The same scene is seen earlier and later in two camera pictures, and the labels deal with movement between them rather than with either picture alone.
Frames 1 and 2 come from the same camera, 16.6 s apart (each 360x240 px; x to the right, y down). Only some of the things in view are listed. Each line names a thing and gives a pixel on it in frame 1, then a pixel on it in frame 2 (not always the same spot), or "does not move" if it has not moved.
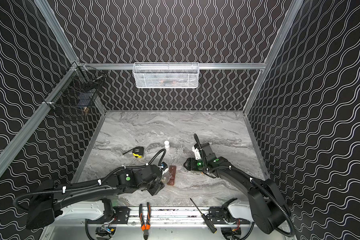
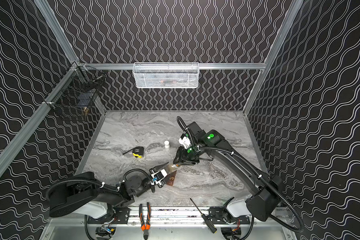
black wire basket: [77, 89] does not move
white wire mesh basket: [165, 75] does not move
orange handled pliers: [145, 227] does not move
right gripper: [204, 151] -> [182, 154]
